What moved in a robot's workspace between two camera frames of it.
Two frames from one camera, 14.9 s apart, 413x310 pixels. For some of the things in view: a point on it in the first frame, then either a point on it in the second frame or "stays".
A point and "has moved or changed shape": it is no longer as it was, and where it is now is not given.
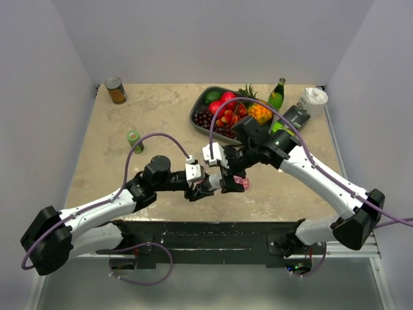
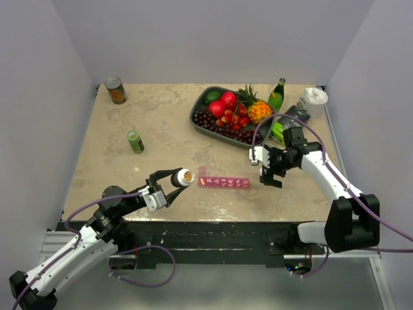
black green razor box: x=297 y=115 stays
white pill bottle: x=215 y=181 has moved or changed shape
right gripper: x=228 y=181 to x=268 y=179
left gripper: x=193 y=194 to x=155 y=176
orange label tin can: x=116 y=90 stays
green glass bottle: x=276 y=98 stays
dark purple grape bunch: x=204 y=118 stays
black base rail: x=230 y=243 stays
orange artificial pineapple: x=262 y=113 stays
